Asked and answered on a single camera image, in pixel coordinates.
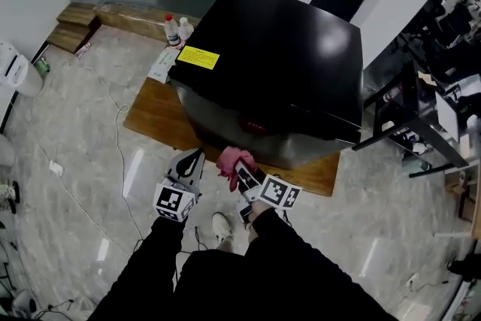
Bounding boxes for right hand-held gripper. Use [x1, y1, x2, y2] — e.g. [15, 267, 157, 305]
[234, 159, 303, 226]

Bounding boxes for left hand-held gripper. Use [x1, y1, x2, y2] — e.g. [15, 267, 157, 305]
[153, 147, 207, 223]

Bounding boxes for pink cloth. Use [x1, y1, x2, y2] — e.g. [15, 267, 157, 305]
[216, 145, 257, 192]

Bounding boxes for black mini fridge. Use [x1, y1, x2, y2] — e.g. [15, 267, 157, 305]
[168, 0, 365, 170]

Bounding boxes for person's right forearm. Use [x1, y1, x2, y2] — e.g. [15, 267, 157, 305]
[244, 198, 339, 275]

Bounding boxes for person's left forearm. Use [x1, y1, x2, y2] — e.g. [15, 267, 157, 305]
[88, 216, 188, 321]

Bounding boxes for wooden low table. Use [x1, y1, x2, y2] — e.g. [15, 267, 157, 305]
[123, 77, 341, 198]

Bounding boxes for person's white shoe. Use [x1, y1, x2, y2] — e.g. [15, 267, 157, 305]
[211, 211, 234, 244]

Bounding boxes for person's black clothed body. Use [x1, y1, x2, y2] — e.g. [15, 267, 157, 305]
[174, 250, 399, 321]

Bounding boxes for white wet wipes pack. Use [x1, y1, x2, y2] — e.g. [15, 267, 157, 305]
[147, 47, 180, 83]

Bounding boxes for red-capped plastic bottle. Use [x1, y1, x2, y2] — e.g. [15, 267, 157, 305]
[164, 14, 182, 49]

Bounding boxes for white-capped clear bottle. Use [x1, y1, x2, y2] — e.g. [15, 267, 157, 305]
[177, 17, 195, 42]

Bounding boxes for wooden platform edging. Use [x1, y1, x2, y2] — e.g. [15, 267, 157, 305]
[93, 2, 202, 43]

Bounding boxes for black metal table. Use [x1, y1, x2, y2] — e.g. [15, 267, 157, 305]
[351, 62, 470, 177]

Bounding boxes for wooden steps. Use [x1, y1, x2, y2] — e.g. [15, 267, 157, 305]
[45, 2, 101, 54]

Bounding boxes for white floor cable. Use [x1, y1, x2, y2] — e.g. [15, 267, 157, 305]
[33, 63, 144, 256]

